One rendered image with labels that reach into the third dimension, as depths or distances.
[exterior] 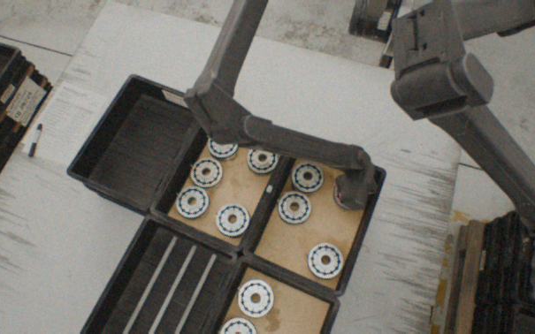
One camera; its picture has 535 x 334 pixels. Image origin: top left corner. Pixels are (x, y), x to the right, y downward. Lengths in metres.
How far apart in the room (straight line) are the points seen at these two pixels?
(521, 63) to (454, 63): 2.37
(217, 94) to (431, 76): 0.33
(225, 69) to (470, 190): 1.85
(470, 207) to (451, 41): 1.82
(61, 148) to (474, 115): 1.42
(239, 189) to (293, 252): 0.26
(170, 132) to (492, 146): 1.03
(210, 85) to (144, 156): 0.74
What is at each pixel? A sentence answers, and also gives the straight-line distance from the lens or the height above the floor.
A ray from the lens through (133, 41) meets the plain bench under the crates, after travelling 1.81.
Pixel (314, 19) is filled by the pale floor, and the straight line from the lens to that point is 2.73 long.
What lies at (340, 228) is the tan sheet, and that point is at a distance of 1.22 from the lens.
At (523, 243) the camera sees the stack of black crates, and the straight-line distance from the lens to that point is 1.81.
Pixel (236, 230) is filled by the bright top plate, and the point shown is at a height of 0.86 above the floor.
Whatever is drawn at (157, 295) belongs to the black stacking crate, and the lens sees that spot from 1.24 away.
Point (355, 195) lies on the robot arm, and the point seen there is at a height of 1.08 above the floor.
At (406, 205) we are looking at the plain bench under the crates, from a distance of 1.43.
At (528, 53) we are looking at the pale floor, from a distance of 2.97.
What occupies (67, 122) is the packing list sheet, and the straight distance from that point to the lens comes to 1.70.
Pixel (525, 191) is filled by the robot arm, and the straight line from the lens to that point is 0.73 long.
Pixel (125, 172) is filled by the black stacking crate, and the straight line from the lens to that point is 1.36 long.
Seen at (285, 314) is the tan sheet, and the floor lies 0.83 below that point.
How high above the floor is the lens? 2.01
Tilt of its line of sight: 68 degrees down
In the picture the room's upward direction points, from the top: 5 degrees counter-clockwise
